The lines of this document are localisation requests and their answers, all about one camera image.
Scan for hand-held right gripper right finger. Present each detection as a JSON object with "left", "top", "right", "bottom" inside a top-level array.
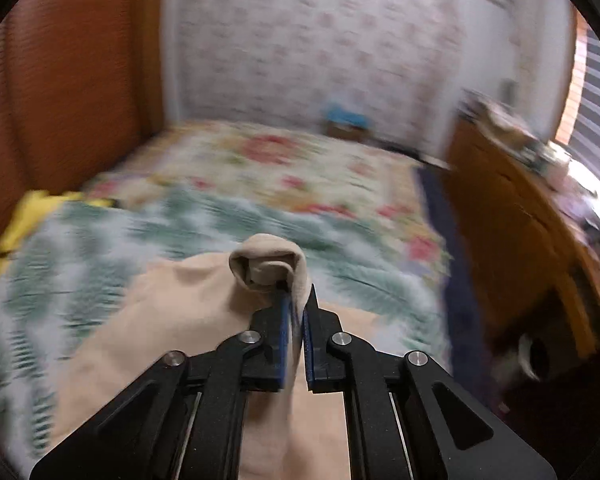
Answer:
[{"left": 302, "top": 282, "right": 558, "bottom": 480}]

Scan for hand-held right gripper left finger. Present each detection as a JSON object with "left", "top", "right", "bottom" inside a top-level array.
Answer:
[{"left": 30, "top": 280, "right": 301, "bottom": 480}]

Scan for peach printed t-shirt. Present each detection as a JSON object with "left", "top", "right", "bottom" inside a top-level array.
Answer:
[{"left": 50, "top": 234, "right": 396, "bottom": 480}]

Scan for floral leaf print bedspread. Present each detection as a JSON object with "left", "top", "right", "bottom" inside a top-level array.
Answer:
[{"left": 0, "top": 120, "right": 456, "bottom": 466}]

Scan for navy blue bed sheet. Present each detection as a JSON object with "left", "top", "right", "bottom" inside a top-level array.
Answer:
[{"left": 415, "top": 165, "right": 501, "bottom": 411}]

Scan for cardboard box with blue packets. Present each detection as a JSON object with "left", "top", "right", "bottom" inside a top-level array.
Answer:
[{"left": 322, "top": 105, "right": 371, "bottom": 143}]

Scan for wooden sideboard cabinet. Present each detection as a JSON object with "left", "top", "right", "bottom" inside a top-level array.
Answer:
[{"left": 442, "top": 110, "right": 600, "bottom": 361}]

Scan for yellow plush toy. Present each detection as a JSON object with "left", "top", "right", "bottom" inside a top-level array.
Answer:
[{"left": 0, "top": 190, "right": 118, "bottom": 281}]

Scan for circle pattern curtain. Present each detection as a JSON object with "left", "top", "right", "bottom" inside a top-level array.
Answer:
[{"left": 162, "top": 0, "right": 521, "bottom": 161}]

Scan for wooden headboard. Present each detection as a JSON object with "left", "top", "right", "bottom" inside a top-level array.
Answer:
[{"left": 0, "top": 0, "right": 166, "bottom": 271}]

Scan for striped window blinds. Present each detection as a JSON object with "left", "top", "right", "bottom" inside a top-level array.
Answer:
[{"left": 570, "top": 25, "right": 600, "bottom": 181}]

